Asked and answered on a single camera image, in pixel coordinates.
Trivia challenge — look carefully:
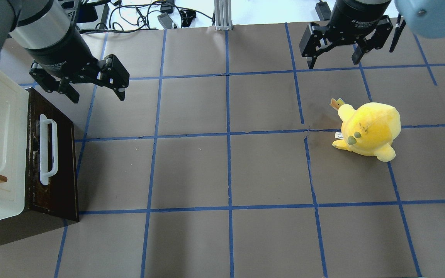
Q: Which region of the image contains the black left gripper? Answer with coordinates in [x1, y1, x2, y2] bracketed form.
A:
[29, 26, 130, 103]

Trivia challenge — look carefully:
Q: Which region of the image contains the yellow plush toy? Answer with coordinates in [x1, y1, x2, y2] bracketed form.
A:
[330, 98, 402, 162]

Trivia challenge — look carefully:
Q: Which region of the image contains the cream white cabinet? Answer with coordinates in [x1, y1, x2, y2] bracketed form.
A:
[0, 70, 29, 220]

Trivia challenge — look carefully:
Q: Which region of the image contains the black power adapter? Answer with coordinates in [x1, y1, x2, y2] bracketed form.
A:
[157, 13, 178, 29]

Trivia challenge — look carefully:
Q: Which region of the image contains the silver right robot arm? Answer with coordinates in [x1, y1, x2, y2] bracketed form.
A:
[299, 0, 445, 69]

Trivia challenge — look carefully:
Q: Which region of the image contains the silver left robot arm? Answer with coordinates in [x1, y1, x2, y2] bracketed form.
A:
[0, 0, 130, 103]

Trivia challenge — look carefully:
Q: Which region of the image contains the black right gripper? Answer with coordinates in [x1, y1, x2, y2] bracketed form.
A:
[299, 0, 393, 69]

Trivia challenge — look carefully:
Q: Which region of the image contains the dark wooden drawer white handle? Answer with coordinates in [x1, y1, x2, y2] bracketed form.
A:
[26, 88, 79, 223]

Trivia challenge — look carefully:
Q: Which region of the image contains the aluminium frame post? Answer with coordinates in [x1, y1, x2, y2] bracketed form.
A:
[214, 0, 233, 31]

